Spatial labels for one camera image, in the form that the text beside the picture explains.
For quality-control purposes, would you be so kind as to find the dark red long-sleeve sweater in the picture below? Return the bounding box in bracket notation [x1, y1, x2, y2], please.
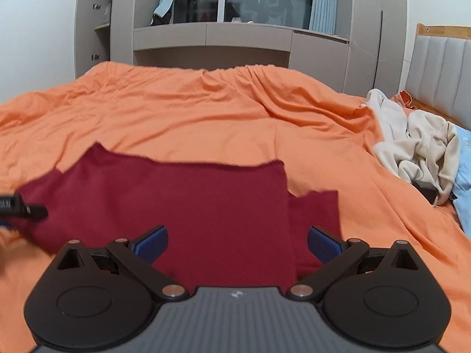
[12, 144, 341, 289]

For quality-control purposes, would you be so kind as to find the black object under garment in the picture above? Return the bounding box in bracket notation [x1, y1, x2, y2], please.
[411, 180, 439, 206]

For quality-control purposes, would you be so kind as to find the beige crumpled garment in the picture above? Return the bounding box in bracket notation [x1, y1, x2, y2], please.
[365, 89, 460, 206]

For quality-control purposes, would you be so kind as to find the light blue garment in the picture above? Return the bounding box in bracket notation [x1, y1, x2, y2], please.
[452, 125, 471, 237]

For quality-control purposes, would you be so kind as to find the orange duvet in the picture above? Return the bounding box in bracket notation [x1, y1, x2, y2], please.
[1, 62, 470, 352]

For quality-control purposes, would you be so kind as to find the grey padded headboard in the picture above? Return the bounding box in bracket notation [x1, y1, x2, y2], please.
[405, 23, 471, 129]

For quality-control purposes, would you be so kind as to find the light blue curtain right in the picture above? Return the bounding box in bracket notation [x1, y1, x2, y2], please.
[309, 0, 338, 35]

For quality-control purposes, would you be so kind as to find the grey wall cabinet unit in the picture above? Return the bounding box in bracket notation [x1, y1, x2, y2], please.
[74, 0, 407, 96]

